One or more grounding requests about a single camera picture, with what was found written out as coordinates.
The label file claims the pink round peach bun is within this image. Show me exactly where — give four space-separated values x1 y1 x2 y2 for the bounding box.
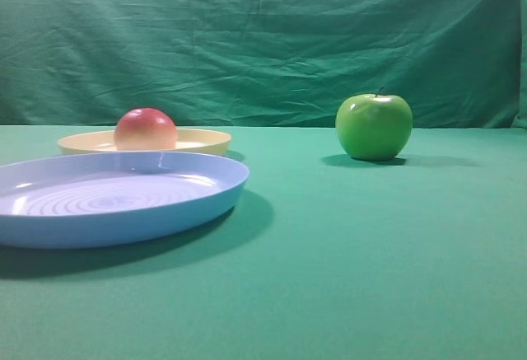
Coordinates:
114 108 178 151

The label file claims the blue plate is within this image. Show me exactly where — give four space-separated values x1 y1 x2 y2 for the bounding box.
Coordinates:
1 152 250 249

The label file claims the green tablecloth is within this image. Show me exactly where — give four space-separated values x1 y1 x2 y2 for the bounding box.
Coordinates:
1 127 526 359

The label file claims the green apple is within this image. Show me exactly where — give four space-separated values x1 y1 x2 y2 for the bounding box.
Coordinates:
335 89 413 161

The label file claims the yellow plate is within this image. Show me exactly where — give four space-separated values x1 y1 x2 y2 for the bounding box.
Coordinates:
58 128 231 156

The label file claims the green backdrop cloth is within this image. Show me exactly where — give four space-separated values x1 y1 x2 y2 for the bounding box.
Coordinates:
1 0 526 128

